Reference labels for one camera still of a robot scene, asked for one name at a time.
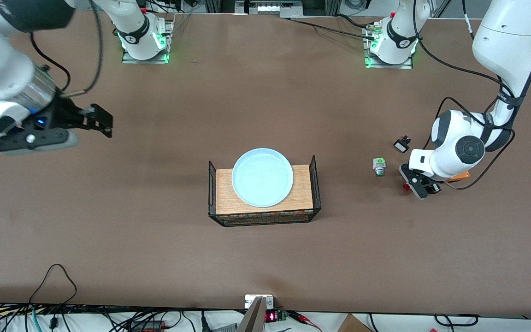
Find light blue round plate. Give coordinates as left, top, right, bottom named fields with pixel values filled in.
left=232, top=148, right=294, bottom=208

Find black coiled cable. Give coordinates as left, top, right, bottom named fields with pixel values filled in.
left=434, top=314, right=479, bottom=327

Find brown cardboard piece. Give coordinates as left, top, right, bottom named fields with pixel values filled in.
left=337, top=314, right=373, bottom=332

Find black cable to base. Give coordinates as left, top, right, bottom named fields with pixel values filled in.
left=284, top=18, right=377, bottom=40

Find silver camera mount bracket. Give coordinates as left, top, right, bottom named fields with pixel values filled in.
left=236, top=294, right=274, bottom=332

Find black wire basket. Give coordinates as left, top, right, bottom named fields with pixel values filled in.
left=208, top=155, right=322, bottom=227

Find metal frame with light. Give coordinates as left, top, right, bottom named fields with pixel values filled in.
left=236, top=0, right=303, bottom=18

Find black looped cable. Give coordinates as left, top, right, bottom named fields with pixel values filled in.
left=29, top=264, right=78, bottom=305

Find black power strip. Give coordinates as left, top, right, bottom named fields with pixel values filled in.
left=127, top=320, right=167, bottom=332

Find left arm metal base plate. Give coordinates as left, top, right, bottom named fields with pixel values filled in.
left=362, top=25, right=413, bottom=70

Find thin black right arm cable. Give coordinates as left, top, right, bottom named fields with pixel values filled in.
left=29, top=32, right=71, bottom=92

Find red wire leads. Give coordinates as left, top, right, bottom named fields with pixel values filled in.
left=289, top=311, right=324, bottom=332

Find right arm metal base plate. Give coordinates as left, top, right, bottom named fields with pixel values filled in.
left=122, top=18, right=175, bottom=64

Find wooden board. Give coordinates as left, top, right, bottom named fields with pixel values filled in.
left=216, top=165, right=314, bottom=215

